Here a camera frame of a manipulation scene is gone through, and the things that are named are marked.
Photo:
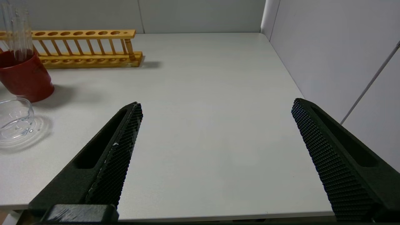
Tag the wooden test tube rack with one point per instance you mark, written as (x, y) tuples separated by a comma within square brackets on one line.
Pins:
[(81, 33)]

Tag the red plastic cup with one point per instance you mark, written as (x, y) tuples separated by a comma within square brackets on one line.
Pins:
[(26, 79)]

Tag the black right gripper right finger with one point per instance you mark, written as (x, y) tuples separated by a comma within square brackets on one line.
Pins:
[(350, 162)]

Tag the clear glass beaker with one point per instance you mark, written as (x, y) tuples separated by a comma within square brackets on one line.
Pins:
[(15, 122)]

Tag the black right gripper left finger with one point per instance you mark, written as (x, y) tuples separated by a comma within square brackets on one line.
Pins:
[(103, 165)]

